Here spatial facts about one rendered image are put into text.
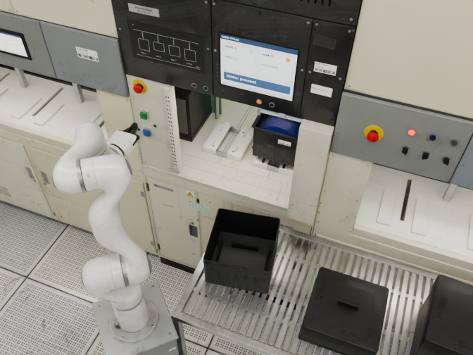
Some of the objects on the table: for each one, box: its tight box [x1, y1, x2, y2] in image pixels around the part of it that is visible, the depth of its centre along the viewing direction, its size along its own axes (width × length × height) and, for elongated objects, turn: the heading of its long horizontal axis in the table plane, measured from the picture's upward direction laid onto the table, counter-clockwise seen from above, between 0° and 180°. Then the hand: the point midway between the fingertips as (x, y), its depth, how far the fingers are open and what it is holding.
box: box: [410, 275, 473, 355], centre depth 176 cm, size 29×29×25 cm
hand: (134, 127), depth 205 cm, fingers closed
